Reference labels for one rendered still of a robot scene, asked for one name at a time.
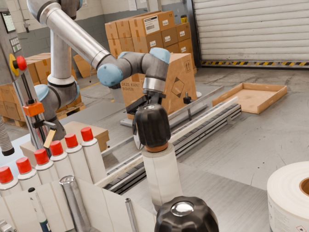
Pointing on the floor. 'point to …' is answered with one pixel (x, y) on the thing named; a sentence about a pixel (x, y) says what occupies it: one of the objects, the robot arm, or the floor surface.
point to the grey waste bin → (117, 95)
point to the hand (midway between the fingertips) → (138, 145)
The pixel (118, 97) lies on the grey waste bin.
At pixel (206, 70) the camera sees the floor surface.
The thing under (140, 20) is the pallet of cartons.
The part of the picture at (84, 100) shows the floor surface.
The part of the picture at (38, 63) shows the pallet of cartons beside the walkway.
